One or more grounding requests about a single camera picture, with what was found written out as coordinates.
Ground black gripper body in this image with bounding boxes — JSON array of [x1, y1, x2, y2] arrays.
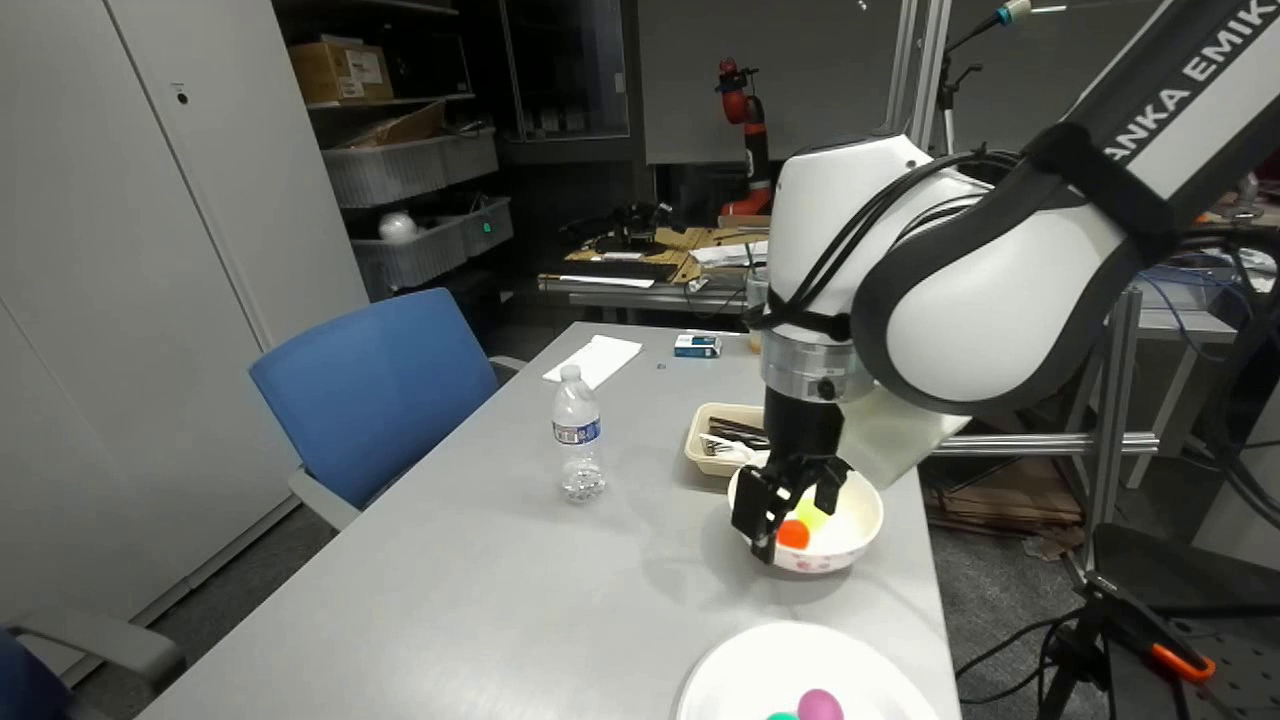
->
[[761, 332, 847, 490]]

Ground yellow ball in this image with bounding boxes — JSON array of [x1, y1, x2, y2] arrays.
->
[[793, 501, 826, 533]]

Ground orange ball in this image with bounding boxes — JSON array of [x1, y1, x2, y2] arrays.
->
[[775, 518, 812, 547]]

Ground purple ball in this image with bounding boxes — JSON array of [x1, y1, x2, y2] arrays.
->
[[794, 689, 843, 720]]

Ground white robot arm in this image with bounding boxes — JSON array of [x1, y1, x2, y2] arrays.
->
[[733, 0, 1280, 564]]

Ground white ceramic bowl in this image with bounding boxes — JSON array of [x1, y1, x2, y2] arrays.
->
[[761, 473, 884, 574]]

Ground white foam plate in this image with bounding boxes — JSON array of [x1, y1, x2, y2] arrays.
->
[[670, 619, 939, 720]]

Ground beige cutlery tray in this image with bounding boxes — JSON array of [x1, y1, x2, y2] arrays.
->
[[685, 405, 767, 481]]

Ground black plastic forks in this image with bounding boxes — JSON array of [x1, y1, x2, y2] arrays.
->
[[708, 414, 771, 452]]

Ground small blue white box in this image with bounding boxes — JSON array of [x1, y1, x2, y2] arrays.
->
[[670, 332, 719, 359]]

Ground clear plastic water bottle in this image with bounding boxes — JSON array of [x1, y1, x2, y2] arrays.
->
[[550, 363, 603, 504]]

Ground cluttered grey workbench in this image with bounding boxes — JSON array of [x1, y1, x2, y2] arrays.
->
[[536, 205, 767, 314]]

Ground white paper sheet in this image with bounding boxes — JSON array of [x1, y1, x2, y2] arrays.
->
[[547, 336, 641, 387]]

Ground black tripod orange clamp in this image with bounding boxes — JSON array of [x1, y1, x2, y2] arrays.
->
[[1034, 559, 1217, 720]]

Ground blue office chair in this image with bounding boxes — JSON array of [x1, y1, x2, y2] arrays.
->
[[248, 287, 525, 526]]

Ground grey shelf bins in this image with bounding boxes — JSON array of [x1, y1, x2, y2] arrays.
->
[[323, 129, 512, 297]]

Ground cardboard box on shelf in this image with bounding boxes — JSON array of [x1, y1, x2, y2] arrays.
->
[[289, 35, 391, 102]]

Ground grey storage cabinet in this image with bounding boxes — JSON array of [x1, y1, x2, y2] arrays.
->
[[0, 0, 365, 619]]

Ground aluminium frame post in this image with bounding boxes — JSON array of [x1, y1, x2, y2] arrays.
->
[[939, 290, 1159, 533]]

